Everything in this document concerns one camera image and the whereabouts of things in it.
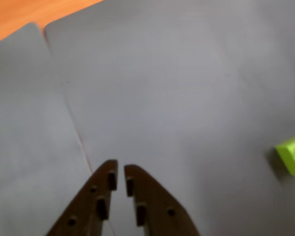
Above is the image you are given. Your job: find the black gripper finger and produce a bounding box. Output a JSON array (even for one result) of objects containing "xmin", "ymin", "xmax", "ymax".
[
  {"xmin": 45, "ymin": 159, "xmax": 119, "ymax": 236},
  {"xmin": 124, "ymin": 164, "xmax": 202, "ymax": 236}
]

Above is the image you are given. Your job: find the green lego block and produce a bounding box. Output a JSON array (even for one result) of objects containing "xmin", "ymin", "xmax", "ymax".
[{"xmin": 275, "ymin": 132, "xmax": 295, "ymax": 178}]

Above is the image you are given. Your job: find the grey table mat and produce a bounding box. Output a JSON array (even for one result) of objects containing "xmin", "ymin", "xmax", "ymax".
[
  {"xmin": 43, "ymin": 0, "xmax": 295, "ymax": 236},
  {"xmin": 0, "ymin": 22, "xmax": 115, "ymax": 236}
]

